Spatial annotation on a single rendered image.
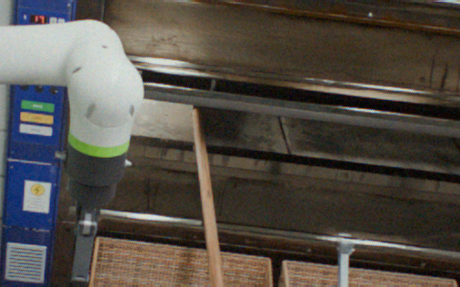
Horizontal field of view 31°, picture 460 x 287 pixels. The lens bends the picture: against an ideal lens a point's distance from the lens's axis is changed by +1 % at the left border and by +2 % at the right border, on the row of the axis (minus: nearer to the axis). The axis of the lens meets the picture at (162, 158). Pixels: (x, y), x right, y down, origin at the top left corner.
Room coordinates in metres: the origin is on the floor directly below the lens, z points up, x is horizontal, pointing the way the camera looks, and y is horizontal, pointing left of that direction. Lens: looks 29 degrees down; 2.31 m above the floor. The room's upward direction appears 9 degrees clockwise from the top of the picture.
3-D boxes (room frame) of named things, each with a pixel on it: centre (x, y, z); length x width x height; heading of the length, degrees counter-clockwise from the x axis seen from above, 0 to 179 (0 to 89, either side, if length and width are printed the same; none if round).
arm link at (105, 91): (1.11, 0.10, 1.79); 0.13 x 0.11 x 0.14; 20
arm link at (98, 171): (1.10, 0.11, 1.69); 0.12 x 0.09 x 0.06; 96
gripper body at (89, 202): (1.10, 0.10, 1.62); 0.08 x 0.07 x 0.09; 6
